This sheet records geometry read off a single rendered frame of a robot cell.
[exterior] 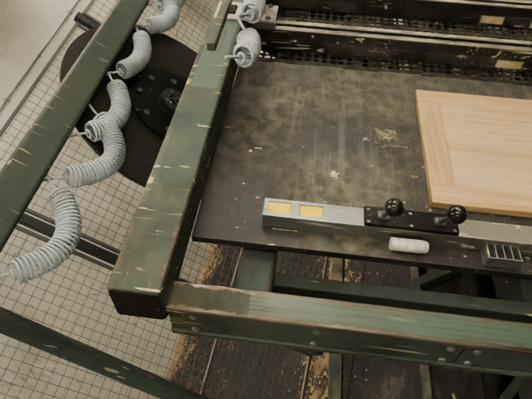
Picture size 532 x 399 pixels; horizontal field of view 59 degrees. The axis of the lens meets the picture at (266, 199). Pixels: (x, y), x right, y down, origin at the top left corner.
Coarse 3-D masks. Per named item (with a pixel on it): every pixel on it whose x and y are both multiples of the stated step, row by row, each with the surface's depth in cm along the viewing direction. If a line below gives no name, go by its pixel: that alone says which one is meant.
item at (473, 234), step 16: (336, 208) 103; (352, 208) 103; (272, 224) 104; (288, 224) 103; (304, 224) 102; (320, 224) 102; (336, 224) 101; (352, 224) 101; (464, 224) 101; (480, 224) 101; (496, 224) 102; (432, 240) 101; (448, 240) 101; (464, 240) 100; (480, 240) 99; (496, 240) 99; (512, 240) 99; (528, 240) 99
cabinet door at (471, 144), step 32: (416, 96) 134; (448, 96) 135; (480, 96) 135; (448, 128) 126; (480, 128) 126; (512, 128) 126; (448, 160) 117; (480, 160) 118; (512, 160) 118; (448, 192) 110; (480, 192) 110; (512, 192) 111
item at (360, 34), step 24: (264, 24) 146; (288, 24) 149; (312, 24) 149; (288, 48) 151; (312, 48) 150; (336, 48) 149; (360, 48) 148; (384, 48) 147; (408, 48) 146; (432, 48) 145; (456, 48) 144; (480, 48) 143; (504, 48) 142; (528, 48) 143
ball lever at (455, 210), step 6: (456, 204) 90; (450, 210) 89; (456, 210) 89; (462, 210) 88; (450, 216) 89; (456, 216) 88; (462, 216) 88; (438, 222) 99; (444, 222) 99; (456, 222) 89
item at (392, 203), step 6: (396, 198) 90; (390, 204) 89; (396, 204) 89; (402, 204) 89; (390, 210) 89; (396, 210) 89; (402, 210) 89; (378, 216) 100; (384, 216) 99; (390, 216) 91; (396, 216) 90
